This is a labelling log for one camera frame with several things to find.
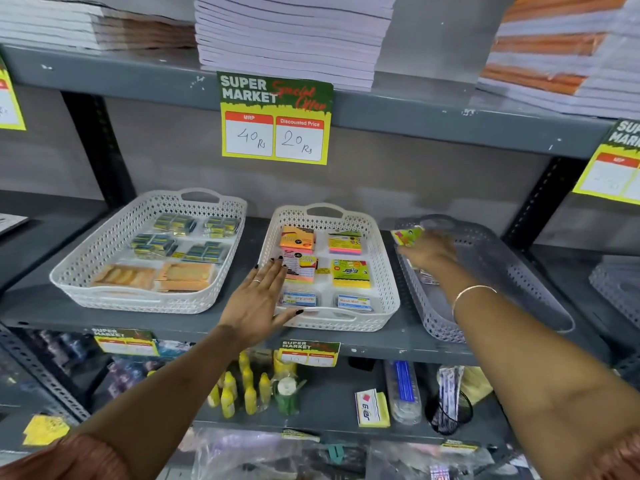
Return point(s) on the pink yellow sticky note pad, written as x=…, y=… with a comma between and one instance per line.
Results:
x=345, y=242

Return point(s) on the green bottle in plastic wrap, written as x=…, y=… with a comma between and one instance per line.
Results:
x=287, y=394

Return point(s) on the person's right forearm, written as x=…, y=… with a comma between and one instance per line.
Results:
x=525, y=364

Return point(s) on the person's left hand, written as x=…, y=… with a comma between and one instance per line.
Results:
x=250, y=314

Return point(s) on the person's left middle finger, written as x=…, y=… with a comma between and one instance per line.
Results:
x=275, y=277

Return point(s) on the orange patterned sleeve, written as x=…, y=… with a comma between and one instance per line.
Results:
x=617, y=462
x=70, y=462

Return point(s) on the orange patterned left sleeve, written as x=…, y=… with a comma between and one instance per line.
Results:
x=70, y=462

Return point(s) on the clear case with blue pens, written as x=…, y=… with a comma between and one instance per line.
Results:
x=404, y=392

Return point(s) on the person's right hand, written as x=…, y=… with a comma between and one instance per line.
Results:
x=432, y=252

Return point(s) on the orange sticky note pad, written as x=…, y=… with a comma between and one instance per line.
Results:
x=297, y=238

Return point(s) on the white basket with staple packs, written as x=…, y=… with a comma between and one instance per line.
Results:
x=100, y=244

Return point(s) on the orange patterned right sleeve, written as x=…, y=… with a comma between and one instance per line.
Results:
x=617, y=462

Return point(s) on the white multicolour sticky note pad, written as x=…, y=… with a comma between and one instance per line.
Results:
x=302, y=267

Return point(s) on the pile of dark packets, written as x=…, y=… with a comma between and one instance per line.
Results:
x=75, y=364

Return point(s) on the white paper booklet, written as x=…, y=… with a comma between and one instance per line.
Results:
x=10, y=222

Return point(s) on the person's right fingers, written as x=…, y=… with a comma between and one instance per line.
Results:
x=412, y=249

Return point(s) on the small green yellow price sign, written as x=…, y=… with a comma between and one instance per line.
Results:
x=309, y=352
x=125, y=342

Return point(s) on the person's left forearm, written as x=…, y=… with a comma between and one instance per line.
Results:
x=165, y=399

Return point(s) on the clear plastic bag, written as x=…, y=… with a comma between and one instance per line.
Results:
x=420, y=462
x=260, y=457

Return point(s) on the yellow green sticky note pad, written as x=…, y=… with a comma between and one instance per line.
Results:
x=351, y=273

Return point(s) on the white basket with sticky notes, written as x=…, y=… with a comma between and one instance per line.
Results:
x=385, y=284

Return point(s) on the person's left thumb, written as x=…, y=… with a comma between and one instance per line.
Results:
x=292, y=315

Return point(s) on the person's left little finger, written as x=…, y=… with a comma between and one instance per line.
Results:
x=246, y=285

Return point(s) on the small packet in grey basket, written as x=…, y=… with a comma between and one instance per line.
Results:
x=427, y=278

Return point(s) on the small clear blue pin box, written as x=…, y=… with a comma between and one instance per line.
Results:
x=354, y=302
x=300, y=298

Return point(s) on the orange flat packet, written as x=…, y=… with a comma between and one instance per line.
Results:
x=124, y=276
x=186, y=276

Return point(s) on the grey perforated plastic basket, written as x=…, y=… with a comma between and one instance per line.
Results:
x=505, y=274
x=617, y=289

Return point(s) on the white yellow sticky pad pack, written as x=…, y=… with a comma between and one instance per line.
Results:
x=371, y=408

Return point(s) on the grey metal shelf rack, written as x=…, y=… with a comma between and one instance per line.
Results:
x=150, y=77

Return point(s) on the stack of white brown notebooks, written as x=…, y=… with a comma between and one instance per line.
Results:
x=75, y=24

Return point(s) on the large green yellow price sign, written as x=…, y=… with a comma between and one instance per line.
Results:
x=275, y=119

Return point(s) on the clear packet of pens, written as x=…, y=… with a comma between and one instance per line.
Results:
x=450, y=389

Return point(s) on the group of yellow glue bottles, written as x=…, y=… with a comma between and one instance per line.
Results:
x=235, y=389

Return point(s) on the stack of orange white notebooks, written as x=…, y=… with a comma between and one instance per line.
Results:
x=565, y=54

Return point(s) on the green blue staple pack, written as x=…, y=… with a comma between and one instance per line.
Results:
x=175, y=224
x=206, y=252
x=153, y=245
x=222, y=226

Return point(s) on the yellow packet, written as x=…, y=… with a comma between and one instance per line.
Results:
x=477, y=384

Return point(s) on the colourful sticky note packet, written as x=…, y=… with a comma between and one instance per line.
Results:
x=406, y=236

